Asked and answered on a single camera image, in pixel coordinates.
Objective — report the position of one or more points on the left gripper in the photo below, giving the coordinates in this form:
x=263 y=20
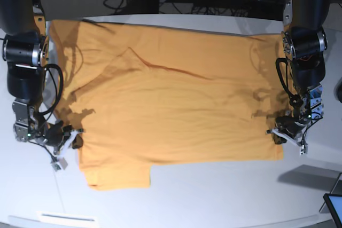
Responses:
x=291 y=130

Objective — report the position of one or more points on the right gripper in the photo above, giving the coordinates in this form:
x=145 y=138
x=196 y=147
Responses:
x=61 y=138

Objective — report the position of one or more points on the yellow T-shirt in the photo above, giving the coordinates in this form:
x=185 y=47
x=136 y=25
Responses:
x=155 y=96

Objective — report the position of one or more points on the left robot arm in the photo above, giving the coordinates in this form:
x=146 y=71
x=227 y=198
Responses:
x=301 y=70

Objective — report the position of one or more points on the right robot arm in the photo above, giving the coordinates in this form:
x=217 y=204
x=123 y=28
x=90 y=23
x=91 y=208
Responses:
x=36 y=84

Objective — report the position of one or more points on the dark round object at edge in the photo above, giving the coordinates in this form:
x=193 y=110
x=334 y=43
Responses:
x=338 y=91

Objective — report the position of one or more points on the white label strip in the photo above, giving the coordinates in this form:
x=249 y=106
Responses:
x=45 y=216

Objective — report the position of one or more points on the tablet screen on stand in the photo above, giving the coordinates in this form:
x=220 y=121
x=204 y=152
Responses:
x=332 y=202

